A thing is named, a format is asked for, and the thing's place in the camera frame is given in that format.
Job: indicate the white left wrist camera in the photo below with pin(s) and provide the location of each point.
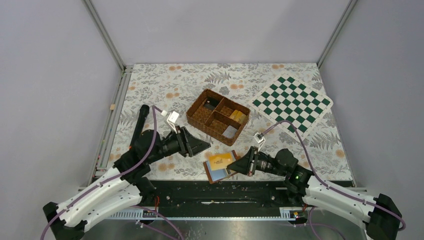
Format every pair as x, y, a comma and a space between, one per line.
170, 117

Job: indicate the floral patterned table mat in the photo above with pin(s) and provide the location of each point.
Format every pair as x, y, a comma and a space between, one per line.
174, 87

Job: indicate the grey card in basket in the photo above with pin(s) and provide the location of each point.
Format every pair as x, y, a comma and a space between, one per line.
230, 132

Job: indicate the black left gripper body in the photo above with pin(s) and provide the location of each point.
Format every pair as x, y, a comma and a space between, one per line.
182, 141

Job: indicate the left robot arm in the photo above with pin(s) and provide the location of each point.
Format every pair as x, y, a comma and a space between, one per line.
123, 185

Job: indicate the green white chessboard mat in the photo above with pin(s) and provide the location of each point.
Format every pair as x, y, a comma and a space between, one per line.
285, 98

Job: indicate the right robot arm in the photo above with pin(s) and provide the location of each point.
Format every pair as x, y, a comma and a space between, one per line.
378, 216

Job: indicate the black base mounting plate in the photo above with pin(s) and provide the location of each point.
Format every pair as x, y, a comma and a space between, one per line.
226, 199

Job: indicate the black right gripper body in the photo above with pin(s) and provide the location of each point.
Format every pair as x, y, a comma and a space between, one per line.
252, 161

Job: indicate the black microphone orange end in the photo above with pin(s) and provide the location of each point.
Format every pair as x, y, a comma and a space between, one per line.
142, 116

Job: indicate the black item in basket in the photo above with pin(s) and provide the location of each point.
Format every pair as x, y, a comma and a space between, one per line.
211, 103

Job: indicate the brown woven divided basket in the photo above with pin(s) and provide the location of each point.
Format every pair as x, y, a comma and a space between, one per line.
214, 122

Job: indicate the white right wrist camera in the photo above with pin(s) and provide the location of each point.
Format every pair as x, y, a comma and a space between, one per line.
260, 139

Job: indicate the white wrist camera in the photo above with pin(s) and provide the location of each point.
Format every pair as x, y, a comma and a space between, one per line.
260, 139
170, 117

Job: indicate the yellow block in basket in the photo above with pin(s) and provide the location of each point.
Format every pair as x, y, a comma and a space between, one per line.
238, 116

